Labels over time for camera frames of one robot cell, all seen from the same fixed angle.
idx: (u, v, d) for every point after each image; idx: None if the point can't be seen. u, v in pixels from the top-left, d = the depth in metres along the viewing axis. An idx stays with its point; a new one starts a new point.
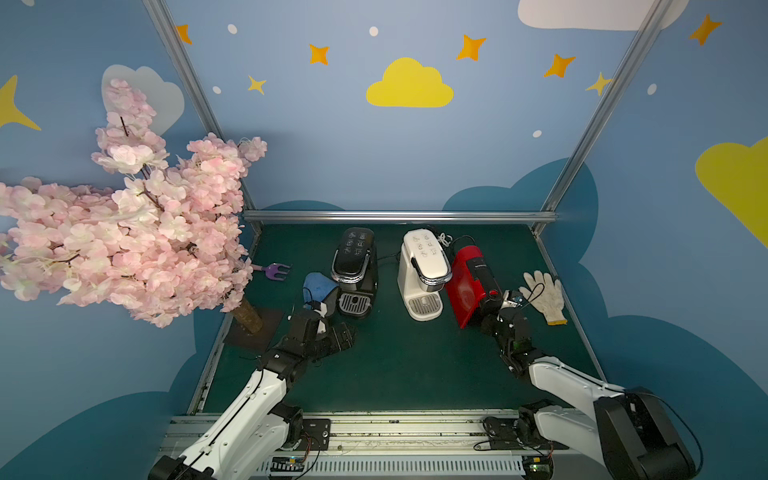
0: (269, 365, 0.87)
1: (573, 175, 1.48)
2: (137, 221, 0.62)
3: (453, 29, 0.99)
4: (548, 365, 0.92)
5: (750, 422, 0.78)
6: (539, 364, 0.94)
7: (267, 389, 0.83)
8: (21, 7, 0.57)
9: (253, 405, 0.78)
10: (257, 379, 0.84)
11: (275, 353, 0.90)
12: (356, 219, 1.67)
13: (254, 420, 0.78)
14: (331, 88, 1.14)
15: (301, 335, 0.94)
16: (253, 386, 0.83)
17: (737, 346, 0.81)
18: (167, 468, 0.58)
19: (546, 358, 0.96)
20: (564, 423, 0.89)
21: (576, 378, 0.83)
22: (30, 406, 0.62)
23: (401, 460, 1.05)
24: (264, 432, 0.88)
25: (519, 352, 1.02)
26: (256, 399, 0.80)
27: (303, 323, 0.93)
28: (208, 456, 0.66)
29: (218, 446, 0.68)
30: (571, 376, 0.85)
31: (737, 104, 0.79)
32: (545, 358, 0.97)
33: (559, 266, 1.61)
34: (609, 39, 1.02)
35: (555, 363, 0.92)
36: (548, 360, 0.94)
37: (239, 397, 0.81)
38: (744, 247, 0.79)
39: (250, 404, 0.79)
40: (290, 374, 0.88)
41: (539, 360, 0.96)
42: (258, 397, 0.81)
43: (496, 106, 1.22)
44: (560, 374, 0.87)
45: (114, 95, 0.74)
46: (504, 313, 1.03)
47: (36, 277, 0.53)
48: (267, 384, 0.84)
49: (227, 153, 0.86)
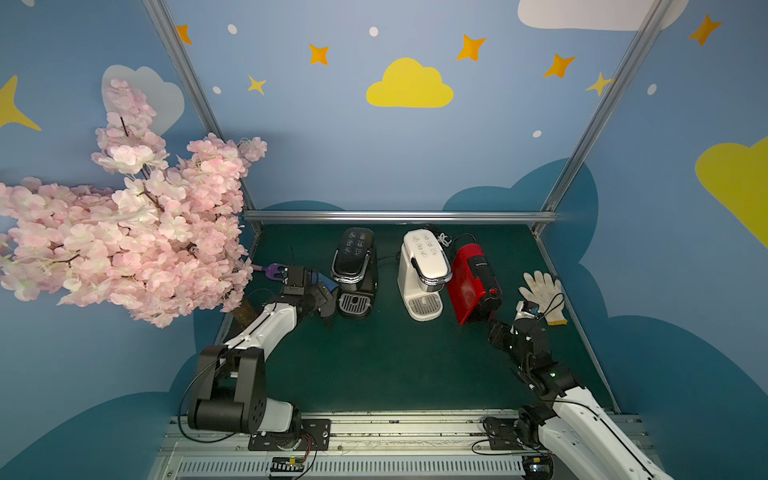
0: (279, 301, 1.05)
1: (573, 175, 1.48)
2: (137, 221, 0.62)
3: (453, 29, 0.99)
4: (582, 411, 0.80)
5: (749, 423, 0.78)
6: (568, 405, 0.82)
7: (282, 309, 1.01)
8: (22, 7, 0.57)
9: (273, 319, 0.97)
10: (272, 306, 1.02)
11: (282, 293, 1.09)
12: (356, 218, 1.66)
13: (277, 332, 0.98)
14: (331, 88, 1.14)
15: (299, 280, 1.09)
16: (272, 308, 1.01)
17: (737, 346, 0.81)
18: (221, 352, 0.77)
19: (581, 399, 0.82)
20: (572, 457, 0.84)
21: (619, 448, 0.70)
22: (31, 406, 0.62)
23: (401, 460, 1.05)
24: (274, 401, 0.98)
25: (541, 369, 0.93)
26: (276, 316, 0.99)
27: (300, 271, 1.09)
28: (248, 340, 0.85)
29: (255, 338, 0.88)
30: (612, 441, 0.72)
31: (737, 105, 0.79)
32: (572, 389, 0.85)
33: (559, 266, 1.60)
34: (609, 39, 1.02)
35: (593, 412, 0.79)
36: (587, 403, 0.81)
37: (263, 313, 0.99)
38: (745, 247, 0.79)
39: (272, 317, 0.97)
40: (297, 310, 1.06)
41: (568, 396, 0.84)
42: (278, 315, 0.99)
43: (495, 106, 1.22)
44: (598, 430, 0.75)
45: (114, 95, 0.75)
46: (520, 325, 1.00)
47: (36, 277, 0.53)
48: (281, 307, 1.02)
49: (227, 153, 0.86)
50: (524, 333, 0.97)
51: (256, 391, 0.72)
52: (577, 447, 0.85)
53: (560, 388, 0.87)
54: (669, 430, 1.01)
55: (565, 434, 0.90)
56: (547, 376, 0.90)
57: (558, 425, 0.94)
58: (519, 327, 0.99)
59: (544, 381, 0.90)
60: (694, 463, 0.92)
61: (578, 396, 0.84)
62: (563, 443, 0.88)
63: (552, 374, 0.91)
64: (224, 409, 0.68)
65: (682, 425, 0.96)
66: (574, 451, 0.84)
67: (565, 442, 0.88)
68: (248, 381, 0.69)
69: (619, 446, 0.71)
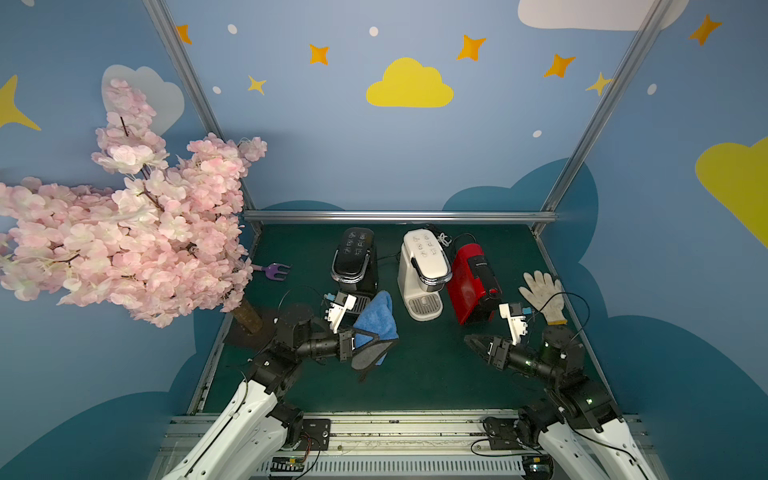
0: (262, 368, 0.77)
1: (573, 175, 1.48)
2: (137, 221, 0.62)
3: (453, 30, 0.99)
4: (618, 452, 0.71)
5: (749, 422, 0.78)
6: (603, 444, 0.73)
7: (254, 405, 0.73)
8: (22, 7, 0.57)
9: (236, 428, 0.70)
10: (243, 393, 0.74)
11: (265, 359, 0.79)
12: (355, 218, 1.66)
13: (239, 439, 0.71)
14: (331, 88, 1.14)
15: (290, 342, 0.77)
16: (240, 401, 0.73)
17: (736, 345, 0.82)
18: None
19: (617, 438, 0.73)
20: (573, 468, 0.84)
21: None
22: (30, 405, 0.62)
23: (401, 460, 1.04)
24: (260, 438, 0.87)
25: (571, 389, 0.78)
26: (241, 418, 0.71)
27: (290, 328, 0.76)
28: None
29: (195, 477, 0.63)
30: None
31: (737, 105, 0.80)
32: (610, 423, 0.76)
33: (559, 266, 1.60)
34: (609, 38, 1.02)
35: (630, 455, 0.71)
36: (622, 443, 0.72)
37: (224, 414, 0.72)
38: (745, 246, 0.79)
39: (237, 422, 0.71)
40: (282, 381, 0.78)
41: (606, 435, 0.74)
42: (243, 415, 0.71)
43: (495, 106, 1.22)
44: (633, 476, 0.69)
45: (114, 95, 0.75)
46: (551, 337, 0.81)
47: (37, 277, 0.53)
48: (253, 399, 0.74)
49: (227, 153, 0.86)
50: (556, 347, 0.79)
51: None
52: (579, 459, 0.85)
53: (593, 417, 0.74)
54: (668, 431, 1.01)
55: (568, 444, 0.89)
56: (582, 401, 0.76)
57: (562, 433, 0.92)
58: (549, 342, 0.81)
59: (576, 404, 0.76)
60: (694, 463, 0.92)
61: (613, 430, 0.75)
62: (565, 454, 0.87)
63: (587, 398, 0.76)
64: None
65: (682, 425, 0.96)
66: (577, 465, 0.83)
67: (567, 453, 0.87)
68: None
69: None
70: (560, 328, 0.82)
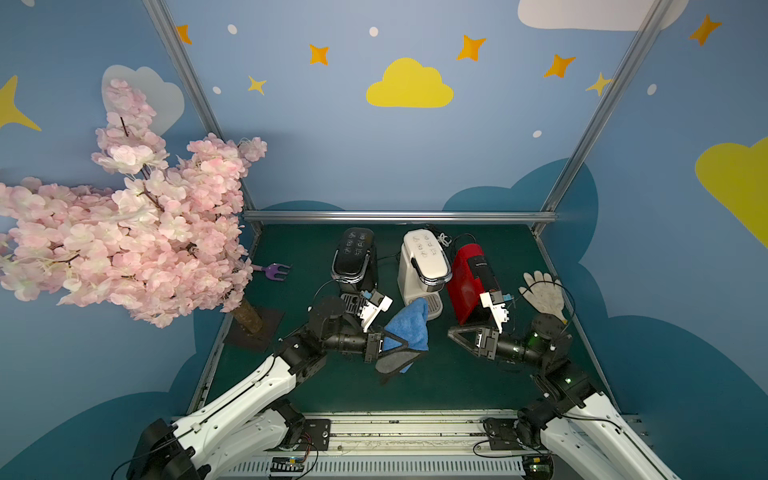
0: (289, 351, 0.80)
1: (573, 175, 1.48)
2: (137, 221, 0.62)
3: (453, 30, 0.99)
4: (604, 424, 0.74)
5: (748, 422, 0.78)
6: (589, 419, 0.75)
7: (274, 380, 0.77)
8: (21, 7, 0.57)
9: (253, 395, 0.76)
10: (268, 365, 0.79)
11: (294, 342, 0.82)
12: (355, 218, 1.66)
13: (255, 407, 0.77)
14: (331, 88, 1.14)
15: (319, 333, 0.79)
16: (263, 372, 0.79)
17: (736, 345, 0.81)
18: (157, 434, 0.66)
19: (600, 410, 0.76)
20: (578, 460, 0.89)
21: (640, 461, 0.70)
22: (30, 405, 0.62)
23: (401, 460, 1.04)
24: (262, 426, 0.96)
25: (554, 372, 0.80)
26: (260, 389, 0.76)
27: (322, 320, 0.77)
28: (194, 435, 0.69)
29: (208, 428, 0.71)
30: (639, 458, 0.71)
31: (737, 105, 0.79)
32: (592, 399, 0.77)
33: (559, 266, 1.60)
34: (609, 38, 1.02)
35: (616, 424, 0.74)
36: (606, 413, 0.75)
37: (247, 379, 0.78)
38: (745, 246, 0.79)
39: (256, 391, 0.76)
40: (303, 368, 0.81)
41: (589, 410, 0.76)
42: (263, 387, 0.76)
43: (494, 106, 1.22)
44: (623, 445, 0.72)
45: (114, 95, 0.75)
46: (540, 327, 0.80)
47: (37, 277, 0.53)
48: (275, 375, 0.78)
49: (227, 153, 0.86)
50: (546, 338, 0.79)
51: None
52: (581, 449, 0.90)
53: (576, 396, 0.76)
54: (668, 430, 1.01)
55: (568, 436, 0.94)
56: (562, 382, 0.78)
57: (559, 426, 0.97)
58: (540, 333, 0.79)
59: (559, 388, 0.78)
60: (694, 463, 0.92)
61: (596, 403, 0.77)
62: (568, 446, 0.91)
63: (566, 379, 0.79)
64: None
65: (682, 424, 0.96)
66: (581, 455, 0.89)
67: (569, 445, 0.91)
68: None
69: (646, 462, 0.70)
70: (549, 317, 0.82)
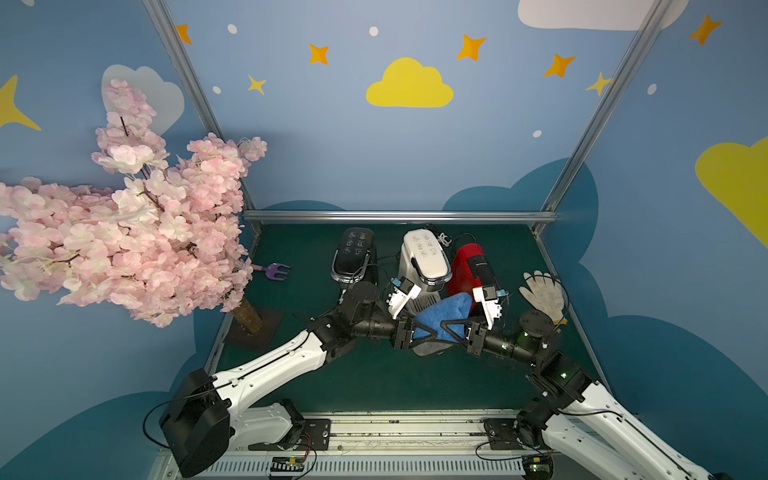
0: (320, 332, 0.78)
1: (573, 175, 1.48)
2: (137, 221, 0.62)
3: (452, 30, 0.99)
4: (604, 414, 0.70)
5: (747, 421, 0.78)
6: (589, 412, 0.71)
7: (307, 353, 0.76)
8: (21, 7, 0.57)
9: (289, 362, 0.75)
10: (303, 338, 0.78)
11: (327, 322, 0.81)
12: (355, 218, 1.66)
13: (285, 376, 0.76)
14: (331, 88, 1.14)
15: (352, 315, 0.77)
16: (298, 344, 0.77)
17: (735, 345, 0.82)
18: (197, 382, 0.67)
19: (599, 401, 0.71)
20: (583, 453, 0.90)
21: (647, 446, 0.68)
22: (30, 405, 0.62)
23: (401, 460, 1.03)
24: (277, 414, 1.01)
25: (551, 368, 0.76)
26: (294, 359, 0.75)
27: (355, 302, 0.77)
28: (233, 389, 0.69)
29: (244, 385, 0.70)
30: (643, 441, 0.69)
31: (737, 104, 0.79)
32: (590, 391, 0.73)
33: (559, 266, 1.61)
34: (610, 38, 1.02)
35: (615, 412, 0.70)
36: (605, 404, 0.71)
37: (281, 349, 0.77)
38: (744, 246, 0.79)
39: (289, 359, 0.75)
40: (334, 349, 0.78)
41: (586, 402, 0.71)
42: (296, 356, 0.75)
43: (494, 106, 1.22)
44: (625, 432, 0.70)
45: (113, 95, 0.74)
46: (528, 326, 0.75)
47: (37, 277, 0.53)
48: (309, 347, 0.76)
49: (227, 153, 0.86)
50: (537, 337, 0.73)
51: (211, 444, 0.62)
52: (583, 442, 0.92)
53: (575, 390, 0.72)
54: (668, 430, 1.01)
55: (569, 431, 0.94)
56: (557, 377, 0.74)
57: (559, 422, 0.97)
58: (529, 332, 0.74)
59: (556, 384, 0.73)
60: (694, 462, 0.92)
61: (593, 395, 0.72)
62: (570, 441, 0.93)
63: (562, 374, 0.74)
64: (182, 438, 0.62)
65: (682, 424, 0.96)
66: (584, 447, 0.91)
67: (571, 439, 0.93)
68: (199, 437, 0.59)
69: (653, 447, 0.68)
70: (535, 314, 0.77)
